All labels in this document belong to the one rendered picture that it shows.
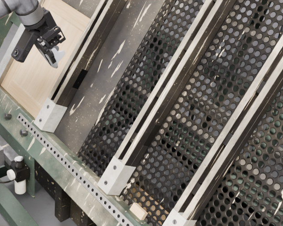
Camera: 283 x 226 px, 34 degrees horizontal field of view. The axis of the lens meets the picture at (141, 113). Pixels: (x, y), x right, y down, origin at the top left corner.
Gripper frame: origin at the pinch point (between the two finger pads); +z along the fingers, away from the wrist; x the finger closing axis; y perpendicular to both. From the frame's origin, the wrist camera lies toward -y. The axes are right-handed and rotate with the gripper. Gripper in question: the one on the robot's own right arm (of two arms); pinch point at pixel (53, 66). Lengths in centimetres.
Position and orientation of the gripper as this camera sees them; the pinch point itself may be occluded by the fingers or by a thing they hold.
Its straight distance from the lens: 157.3
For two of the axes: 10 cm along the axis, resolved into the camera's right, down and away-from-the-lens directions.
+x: -6.6, -4.9, 5.7
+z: 2.3, 5.8, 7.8
